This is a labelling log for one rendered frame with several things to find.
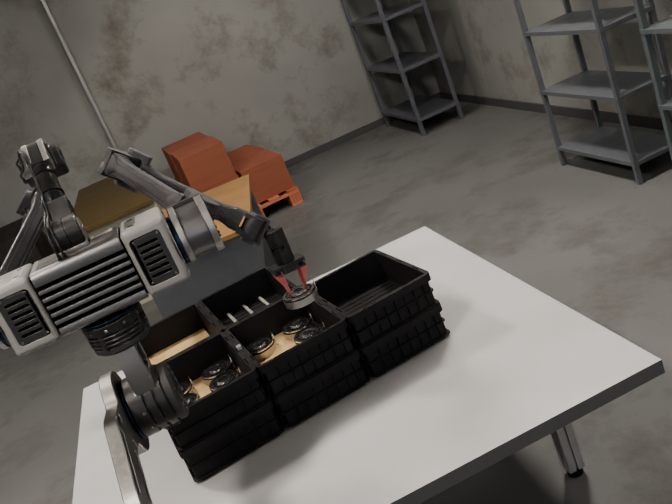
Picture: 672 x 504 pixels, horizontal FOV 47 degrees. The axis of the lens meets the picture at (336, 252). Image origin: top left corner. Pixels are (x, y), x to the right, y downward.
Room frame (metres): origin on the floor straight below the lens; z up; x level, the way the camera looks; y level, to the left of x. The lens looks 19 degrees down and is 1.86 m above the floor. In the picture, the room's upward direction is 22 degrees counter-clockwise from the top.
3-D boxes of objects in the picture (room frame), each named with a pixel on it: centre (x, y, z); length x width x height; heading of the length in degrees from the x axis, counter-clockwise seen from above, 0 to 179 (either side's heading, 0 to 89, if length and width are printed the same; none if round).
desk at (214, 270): (4.92, 0.73, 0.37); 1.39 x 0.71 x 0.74; 179
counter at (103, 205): (7.10, 1.69, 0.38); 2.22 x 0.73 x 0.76; 9
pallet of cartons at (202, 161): (7.66, 0.69, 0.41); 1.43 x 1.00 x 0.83; 9
